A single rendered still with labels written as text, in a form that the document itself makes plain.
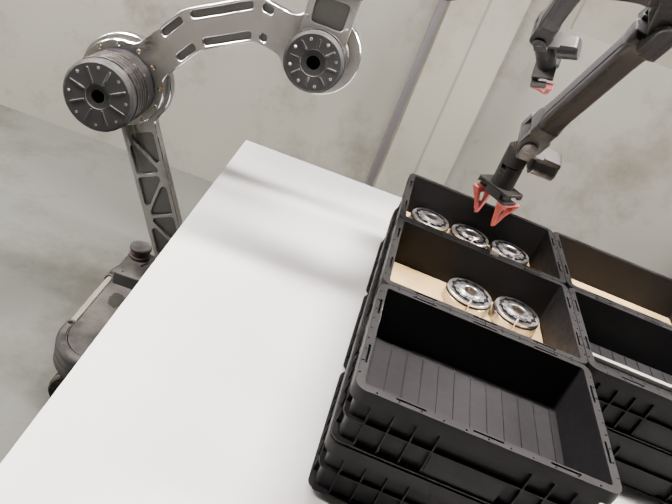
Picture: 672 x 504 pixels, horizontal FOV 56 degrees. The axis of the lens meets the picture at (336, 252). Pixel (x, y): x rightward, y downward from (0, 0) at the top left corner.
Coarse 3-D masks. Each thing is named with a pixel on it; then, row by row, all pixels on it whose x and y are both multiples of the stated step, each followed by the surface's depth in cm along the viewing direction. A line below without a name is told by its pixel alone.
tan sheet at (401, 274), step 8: (400, 264) 142; (392, 272) 137; (400, 272) 139; (408, 272) 140; (416, 272) 141; (392, 280) 135; (400, 280) 136; (408, 280) 137; (416, 280) 138; (424, 280) 139; (432, 280) 141; (440, 280) 142; (416, 288) 135; (424, 288) 136; (432, 288) 138; (440, 288) 139; (432, 296) 135; (440, 296) 136; (488, 312) 137; (488, 320) 134; (536, 336) 135
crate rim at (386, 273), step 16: (400, 224) 135; (416, 224) 138; (448, 240) 137; (384, 272) 115; (528, 272) 137; (400, 288) 112; (448, 304) 113; (480, 320) 112; (576, 320) 125; (576, 336) 120; (560, 352) 113
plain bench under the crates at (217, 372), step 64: (256, 192) 177; (320, 192) 192; (384, 192) 209; (192, 256) 140; (256, 256) 149; (320, 256) 159; (128, 320) 116; (192, 320) 122; (256, 320) 129; (320, 320) 136; (64, 384) 99; (128, 384) 103; (192, 384) 108; (256, 384) 113; (320, 384) 119; (64, 448) 90; (128, 448) 93; (192, 448) 97; (256, 448) 101
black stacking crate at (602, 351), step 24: (600, 312) 138; (600, 336) 141; (624, 336) 139; (648, 336) 138; (624, 360) 140; (648, 360) 141; (600, 384) 114; (648, 384) 135; (624, 408) 115; (648, 408) 115; (624, 432) 117; (648, 432) 116
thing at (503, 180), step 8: (504, 168) 151; (480, 176) 155; (488, 176) 156; (496, 176) 152; (504, 176) 150; (512, 176) 150; (496, 184) 152; (504, 184) 151; (512, 184) 152; (504, 192) 150; (512, 192) 152
